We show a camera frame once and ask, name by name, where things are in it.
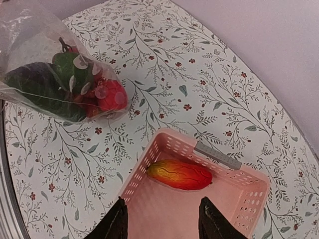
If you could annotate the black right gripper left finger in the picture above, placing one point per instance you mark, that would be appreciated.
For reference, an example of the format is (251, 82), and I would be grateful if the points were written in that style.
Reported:
(114, 225)

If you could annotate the pink perforated plastic basket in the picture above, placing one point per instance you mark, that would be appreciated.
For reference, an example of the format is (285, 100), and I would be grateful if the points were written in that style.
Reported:
(160, 211)

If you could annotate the green toy cucumber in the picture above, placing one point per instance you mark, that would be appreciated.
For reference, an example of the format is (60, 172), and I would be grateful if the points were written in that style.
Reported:
(57, 108)

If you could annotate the orange red toy mango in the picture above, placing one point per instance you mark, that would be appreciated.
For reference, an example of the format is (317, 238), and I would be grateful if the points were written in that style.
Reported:
(180, 175)

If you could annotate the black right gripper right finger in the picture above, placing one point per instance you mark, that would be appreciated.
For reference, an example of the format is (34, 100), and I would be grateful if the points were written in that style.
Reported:
(213, 225)

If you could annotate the floral patterned table mat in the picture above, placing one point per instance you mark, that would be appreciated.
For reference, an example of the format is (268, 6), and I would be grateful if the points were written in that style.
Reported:
(178, 75)

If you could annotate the red toy fruit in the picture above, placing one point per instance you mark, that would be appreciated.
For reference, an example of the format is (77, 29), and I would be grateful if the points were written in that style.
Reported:
(111, 95)

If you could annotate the purple toy eggplant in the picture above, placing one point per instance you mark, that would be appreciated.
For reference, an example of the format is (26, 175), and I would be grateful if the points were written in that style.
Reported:
(37, 82)

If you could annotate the clear zip top bag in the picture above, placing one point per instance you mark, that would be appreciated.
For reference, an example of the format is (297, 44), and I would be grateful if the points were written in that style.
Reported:
(29, 34)

